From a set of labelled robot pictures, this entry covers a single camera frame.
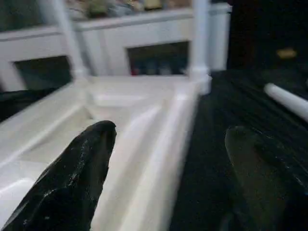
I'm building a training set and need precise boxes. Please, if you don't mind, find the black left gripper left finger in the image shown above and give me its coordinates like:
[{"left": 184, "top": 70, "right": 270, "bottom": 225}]
[{"left": 0, "top": 120, "right": 117, "bottom": 231}]

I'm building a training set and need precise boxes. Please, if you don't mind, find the small yellow-brown block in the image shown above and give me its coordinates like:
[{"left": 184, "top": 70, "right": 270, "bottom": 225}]
[{"left": 276, "top": 49, "right": 296, "bottom": 58}]

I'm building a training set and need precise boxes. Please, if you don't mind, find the white cabinet with glass doors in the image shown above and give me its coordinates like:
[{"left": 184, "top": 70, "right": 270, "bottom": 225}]
[{"left": 0, "top": 3, "right": 233, "bottom": 91}]

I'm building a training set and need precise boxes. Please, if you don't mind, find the small grey object on cabinet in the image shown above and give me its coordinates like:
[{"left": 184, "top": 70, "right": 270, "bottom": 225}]
[{"left": 105, "top": 0, "right": 145, "bottom": 16}]

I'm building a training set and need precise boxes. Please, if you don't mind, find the white plastic table top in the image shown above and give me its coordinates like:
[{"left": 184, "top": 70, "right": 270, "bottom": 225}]
[{"left": 0, "top": 72, "right": 212, "bottom": 231}]

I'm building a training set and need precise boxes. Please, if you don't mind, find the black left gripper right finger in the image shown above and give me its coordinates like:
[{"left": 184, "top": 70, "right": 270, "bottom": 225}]
[{"left": 225, "top": 126, "right": 308, "bottom": 231}]

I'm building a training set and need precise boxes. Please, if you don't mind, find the white plastic table leg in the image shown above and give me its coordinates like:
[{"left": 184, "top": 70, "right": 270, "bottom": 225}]
[
  {"left": 264, "top": 83, "right": 308, "bottom": 122},
  {"left": 190, "top": 0, "right": 210, "bottom": 74},
  {"left": 51, "top": 0, "right": 90, "bottom": 77}
]

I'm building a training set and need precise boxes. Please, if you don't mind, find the black work mat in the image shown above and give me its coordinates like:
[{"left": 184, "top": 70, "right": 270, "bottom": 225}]
[{"left": 0, "top": 68, "right": 308, "bottom": 231}]

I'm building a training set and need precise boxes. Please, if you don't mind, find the grey curtain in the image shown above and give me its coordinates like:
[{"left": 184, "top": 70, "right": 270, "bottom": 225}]
[{"left": 0, "top": 0, "right": 48, "bottom": 32}]

